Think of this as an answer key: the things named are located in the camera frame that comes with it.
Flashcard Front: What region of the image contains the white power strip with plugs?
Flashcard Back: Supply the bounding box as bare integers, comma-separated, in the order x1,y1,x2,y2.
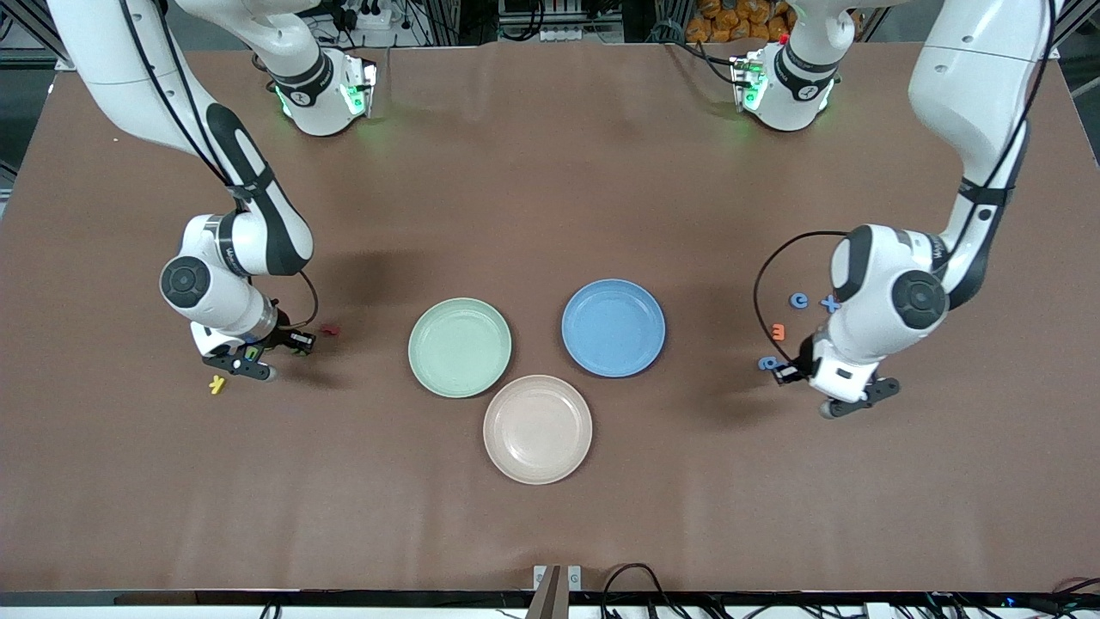
331,0,393,32

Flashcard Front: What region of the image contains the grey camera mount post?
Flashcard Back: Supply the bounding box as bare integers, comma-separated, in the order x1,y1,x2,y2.
525,565,564,619

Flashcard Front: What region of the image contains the pale green round plate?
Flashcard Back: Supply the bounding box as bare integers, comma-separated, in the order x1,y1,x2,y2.
408,297,513,399

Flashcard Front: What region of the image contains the black looped cable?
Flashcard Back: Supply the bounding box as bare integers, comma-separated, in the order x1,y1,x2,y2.
602,563,667,619

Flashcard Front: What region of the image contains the bag of orange fruit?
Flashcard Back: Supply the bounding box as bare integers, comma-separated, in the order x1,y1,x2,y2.
685,0,796,44

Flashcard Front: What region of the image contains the blue round plate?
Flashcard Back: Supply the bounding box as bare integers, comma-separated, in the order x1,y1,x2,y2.
561,279,667,378

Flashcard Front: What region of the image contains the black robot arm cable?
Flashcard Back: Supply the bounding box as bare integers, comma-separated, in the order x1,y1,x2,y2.
753,0,1062,366
120,0,321,333

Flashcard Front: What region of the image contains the pale pink round plate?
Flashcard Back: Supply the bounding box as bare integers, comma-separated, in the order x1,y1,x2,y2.
483,375,594,486

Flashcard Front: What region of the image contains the aluminium frame profile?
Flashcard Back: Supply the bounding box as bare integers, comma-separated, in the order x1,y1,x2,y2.
13,0,83,71

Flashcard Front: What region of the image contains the brown table cover sheet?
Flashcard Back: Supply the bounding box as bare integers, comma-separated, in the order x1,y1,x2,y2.
0,39,1100,594

